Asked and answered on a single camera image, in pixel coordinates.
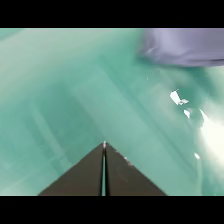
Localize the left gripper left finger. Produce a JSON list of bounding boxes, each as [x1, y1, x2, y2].
[[38, 142, 105, 197]]

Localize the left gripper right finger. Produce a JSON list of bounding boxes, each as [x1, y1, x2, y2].
[[104, 141, 167, 197]]

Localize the lavender garment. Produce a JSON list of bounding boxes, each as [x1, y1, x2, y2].
[[139, 28, 224, 68]]

